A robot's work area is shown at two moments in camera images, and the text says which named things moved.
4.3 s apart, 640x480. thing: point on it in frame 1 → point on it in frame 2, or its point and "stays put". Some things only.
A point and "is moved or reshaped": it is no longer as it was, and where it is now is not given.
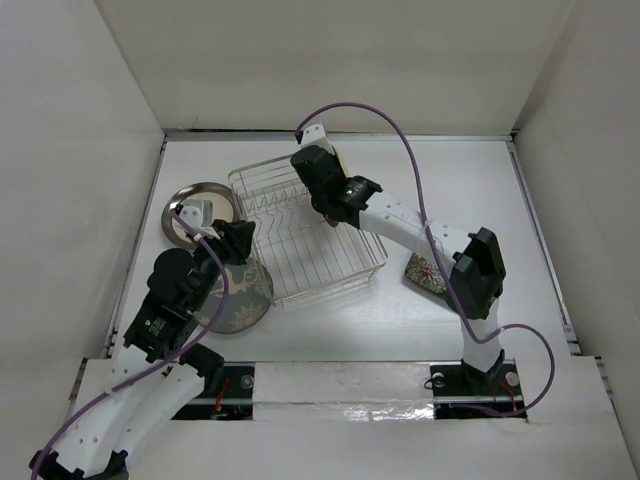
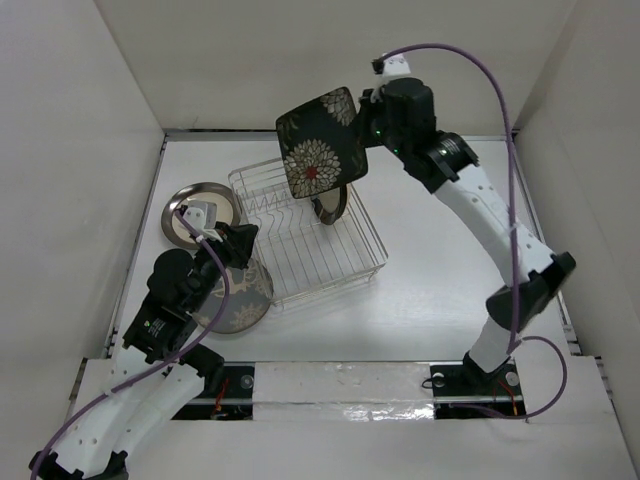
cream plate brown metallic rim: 224,208 stays put
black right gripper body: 317,203 → 375,129
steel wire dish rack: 301,254 stays put
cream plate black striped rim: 323,226 is moved or reshaped
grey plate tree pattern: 250,297 stays put
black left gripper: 235,237 stays put
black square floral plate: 426,273 → 321,145
